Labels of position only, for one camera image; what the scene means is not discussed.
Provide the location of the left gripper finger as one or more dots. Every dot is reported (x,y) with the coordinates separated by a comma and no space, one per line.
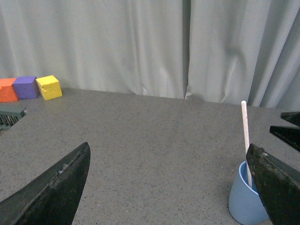
(291,117)
(290,135)

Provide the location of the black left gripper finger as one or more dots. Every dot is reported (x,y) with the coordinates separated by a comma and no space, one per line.
(53,197)
(277,184)

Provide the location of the white speckled chopstick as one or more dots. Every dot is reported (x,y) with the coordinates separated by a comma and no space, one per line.
(246,137)

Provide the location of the light blue cup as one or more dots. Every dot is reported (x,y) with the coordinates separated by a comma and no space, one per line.
(245,204)

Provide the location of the grey-green vented box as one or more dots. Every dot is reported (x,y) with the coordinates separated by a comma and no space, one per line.
(10,115)

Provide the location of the grey curtain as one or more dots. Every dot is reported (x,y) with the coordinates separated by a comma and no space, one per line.
(223,51)

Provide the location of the yellow foam cube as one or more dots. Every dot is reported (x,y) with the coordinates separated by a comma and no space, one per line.
(49,87)

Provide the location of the orange foam cube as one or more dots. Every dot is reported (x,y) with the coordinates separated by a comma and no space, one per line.
(7,91)

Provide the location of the purple foam cube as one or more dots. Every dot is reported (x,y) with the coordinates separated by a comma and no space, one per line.
(26,87)

